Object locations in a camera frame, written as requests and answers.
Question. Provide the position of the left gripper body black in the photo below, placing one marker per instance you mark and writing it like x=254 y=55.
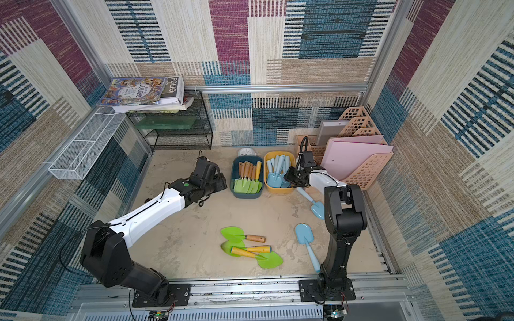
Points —
x=217 y=184

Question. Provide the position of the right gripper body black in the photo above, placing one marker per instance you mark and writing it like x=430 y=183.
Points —
x=292 y=176

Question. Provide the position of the blue shovel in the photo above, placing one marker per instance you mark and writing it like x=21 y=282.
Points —
x=305 y=237
x=285 y=168
x=273 y=179
x=317 y=207
x=269 y=164

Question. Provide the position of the yellow storage box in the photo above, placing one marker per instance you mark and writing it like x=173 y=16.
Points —
x=272 y=155

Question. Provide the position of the dark teal storage box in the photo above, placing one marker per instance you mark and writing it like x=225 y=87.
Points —
x=253 y=160

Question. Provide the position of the green shovel wooden handle hidden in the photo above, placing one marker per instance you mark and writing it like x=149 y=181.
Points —
x=254 y=181

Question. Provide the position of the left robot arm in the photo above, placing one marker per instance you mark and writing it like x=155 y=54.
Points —
x=105 y=253

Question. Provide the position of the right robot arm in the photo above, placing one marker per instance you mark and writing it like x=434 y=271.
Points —
x=341 y=206

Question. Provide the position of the pink file folder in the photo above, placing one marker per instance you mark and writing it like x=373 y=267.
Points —
x=342 y=158

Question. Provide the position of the small white alarm clock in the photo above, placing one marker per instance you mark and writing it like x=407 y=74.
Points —
x=246 y=151

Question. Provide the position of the grey folder in organizer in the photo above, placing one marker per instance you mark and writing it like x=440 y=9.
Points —
x=329 y=129

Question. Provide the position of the green mat on shelf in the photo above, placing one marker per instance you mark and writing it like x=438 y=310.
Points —
x=166 y=123

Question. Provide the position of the white book stack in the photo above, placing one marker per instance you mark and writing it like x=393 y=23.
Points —
x=173 y=99

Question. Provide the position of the colourful picture book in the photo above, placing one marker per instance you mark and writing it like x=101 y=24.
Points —
x=133 y=91

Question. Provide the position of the black wire shelf rack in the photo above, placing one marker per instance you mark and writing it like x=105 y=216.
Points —
x=189 y=129

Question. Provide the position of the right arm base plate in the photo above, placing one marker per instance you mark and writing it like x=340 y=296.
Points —
x=311 y=290

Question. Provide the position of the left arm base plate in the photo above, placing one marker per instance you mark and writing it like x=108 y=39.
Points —
x=167 y=296

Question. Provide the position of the white wire mesh basket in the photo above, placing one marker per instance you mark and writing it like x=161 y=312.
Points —
x=77 y=159

